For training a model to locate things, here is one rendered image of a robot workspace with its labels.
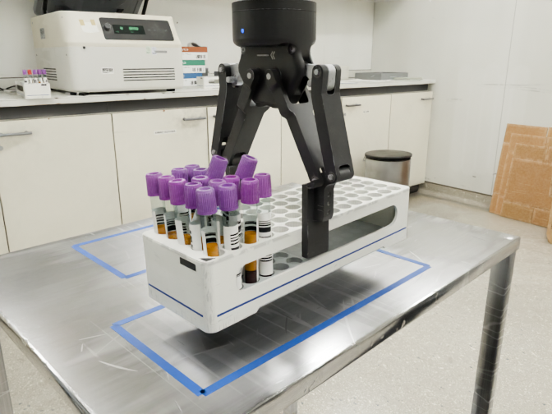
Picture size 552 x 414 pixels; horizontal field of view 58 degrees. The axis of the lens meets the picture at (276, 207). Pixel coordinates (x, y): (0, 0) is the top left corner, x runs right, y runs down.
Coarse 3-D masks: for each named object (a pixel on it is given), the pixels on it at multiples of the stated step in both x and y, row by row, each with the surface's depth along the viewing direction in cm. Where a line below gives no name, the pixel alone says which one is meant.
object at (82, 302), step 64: (0, 256) 63; (64, 256) 63; (128, 256) 63; (384, 256) 63; (448, 256) 63; (512, 256) 70; (0, 320) 49; (64, 320) 48; (128, 320) 48; (256, 320) 48; (320, 320) 48; (384, 320) 48; (0, 384) 65; (64, 384) 38; (128, 384) 38; (192, 384) 38; (256, 384) 38
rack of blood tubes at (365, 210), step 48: (288, 192) 57; (336, 192) 57; (384, 192) 57; (144, 240) 44; (240, 240) 42; (288, 240) 44; (336, 240) 57; (384, 240) 55; (192, 288) 40; (288, 288) 45
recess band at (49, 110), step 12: (204, 96) 263; (216, 96) 268; (0, 108) 204; (12, 108) 207; (24, 108) 210; (36, 108) 213; (48, 108) 216; (60, 108) 219; (72, 108) 222; (84, 108) 225; (96, 108) 229; (108, 108) 232; (120, 108) 236; (132, 108) 240; (144, 108) 243; (156, 108) 247
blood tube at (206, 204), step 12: (204, 192) 37; (204, 204) 38; (216, 204) 39; (204, 216) 38; (204, 228) 39; (216, 228) 39; (204, 240) 39; (216, 240) 39; (204, 252) 39; (216, 252) 39
